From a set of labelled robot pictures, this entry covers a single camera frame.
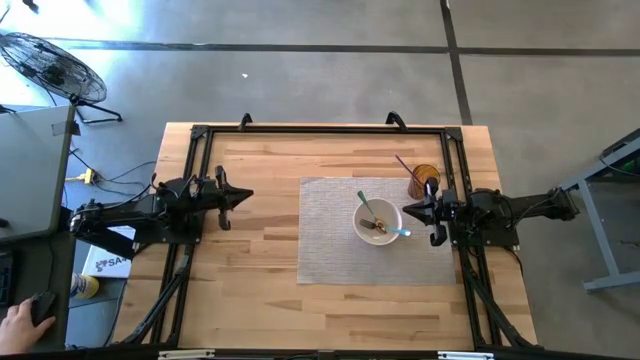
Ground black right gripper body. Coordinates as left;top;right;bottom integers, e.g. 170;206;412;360
424;177;459;248

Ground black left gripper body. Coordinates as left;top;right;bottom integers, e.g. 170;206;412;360
198;165;234;232

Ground blue-handled utensil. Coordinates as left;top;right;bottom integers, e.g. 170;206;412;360
358;218;413;238

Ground green-handled gold utensil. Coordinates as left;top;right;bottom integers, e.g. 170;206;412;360
356;189;387;235

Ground white ceramic bowl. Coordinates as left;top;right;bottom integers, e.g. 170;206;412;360
352;197;404;247

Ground amber glass cup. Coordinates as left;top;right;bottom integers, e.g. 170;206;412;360
407;163;442;201

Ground grey woven placemat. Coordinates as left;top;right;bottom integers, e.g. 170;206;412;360
296;175;457;286

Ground white printed box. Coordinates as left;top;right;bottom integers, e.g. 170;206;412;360
80;225;137;280

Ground silver aluminium bar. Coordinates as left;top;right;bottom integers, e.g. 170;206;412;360
157;349;217;360
437;350;496;360

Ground yellow and white bottle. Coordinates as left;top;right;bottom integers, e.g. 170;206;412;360
69;272;101;301

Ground black desk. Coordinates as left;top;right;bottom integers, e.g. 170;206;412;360
0;232;70;352

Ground grey side table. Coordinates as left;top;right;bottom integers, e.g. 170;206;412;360
0;104;77;245

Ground black floor fan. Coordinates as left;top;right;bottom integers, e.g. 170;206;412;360
0;31;124;125

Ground black computer mouse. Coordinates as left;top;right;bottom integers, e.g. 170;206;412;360
29;291;58;327

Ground person's hand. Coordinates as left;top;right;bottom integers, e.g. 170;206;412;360
0;297;57;356

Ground purple-handled utensil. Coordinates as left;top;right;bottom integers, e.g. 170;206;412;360
394;153;426;187

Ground black aluminium table frame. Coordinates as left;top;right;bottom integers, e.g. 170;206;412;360
113;110;540;351

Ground blue-grey metal table frame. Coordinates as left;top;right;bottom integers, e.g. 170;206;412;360
558;127;640;294

